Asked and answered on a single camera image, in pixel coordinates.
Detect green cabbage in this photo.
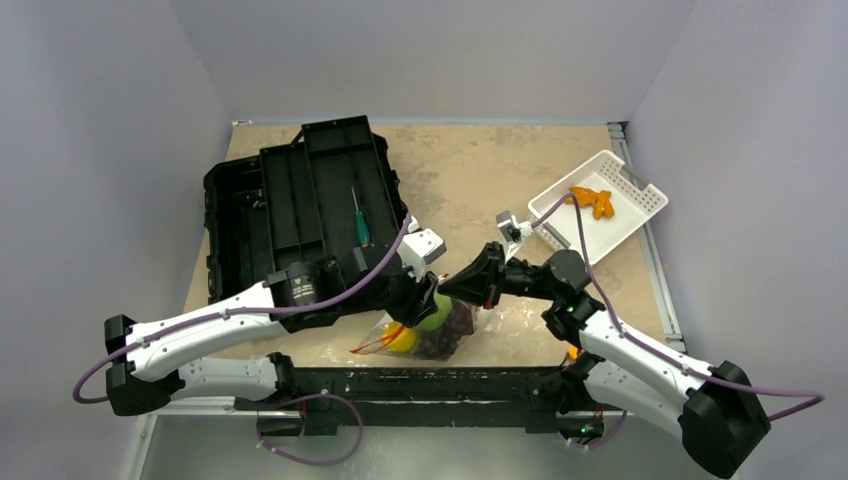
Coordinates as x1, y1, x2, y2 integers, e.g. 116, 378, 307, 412
416, 293, 453, 332

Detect yellow orange fruit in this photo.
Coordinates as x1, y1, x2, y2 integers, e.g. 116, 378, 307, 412
381, 321, 419, 354

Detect clear zip bag orange zipper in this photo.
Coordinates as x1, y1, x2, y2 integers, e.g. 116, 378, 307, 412
351, 293, 479, 361

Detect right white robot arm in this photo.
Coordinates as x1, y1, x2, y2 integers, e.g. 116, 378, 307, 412
438, 242, 771, 479

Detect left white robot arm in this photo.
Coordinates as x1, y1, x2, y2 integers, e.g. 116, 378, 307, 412
104, 241, 445, 416

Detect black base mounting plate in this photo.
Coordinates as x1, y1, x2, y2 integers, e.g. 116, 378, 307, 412
234, 366, 617, 441

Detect black plastic toolbox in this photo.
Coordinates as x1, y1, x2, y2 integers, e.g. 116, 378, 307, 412
203, 153, 408, 303

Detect orange carrot pieces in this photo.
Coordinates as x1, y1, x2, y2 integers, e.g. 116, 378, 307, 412
566, 186, 615, 220

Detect black toolbox tray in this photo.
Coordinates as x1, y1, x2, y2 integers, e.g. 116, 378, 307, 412
260, 115, 408, 271

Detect white plastic basket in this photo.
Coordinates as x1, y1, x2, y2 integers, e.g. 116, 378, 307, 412
527, 150, 669, 265

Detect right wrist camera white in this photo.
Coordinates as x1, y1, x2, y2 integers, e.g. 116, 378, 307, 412
495, 210, 533, 261

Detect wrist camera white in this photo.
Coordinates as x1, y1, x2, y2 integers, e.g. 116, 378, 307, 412
495, 210, 533, 261
397, 216, 447, 280

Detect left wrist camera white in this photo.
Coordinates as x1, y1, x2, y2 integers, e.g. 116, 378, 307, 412
397, 216, 447, 280

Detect green handle screwdriver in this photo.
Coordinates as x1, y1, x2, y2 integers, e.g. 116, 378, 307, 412
350, 186, 372, 247

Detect aluminium frame rail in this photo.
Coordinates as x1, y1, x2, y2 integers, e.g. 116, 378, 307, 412
158, 366, 599, 431

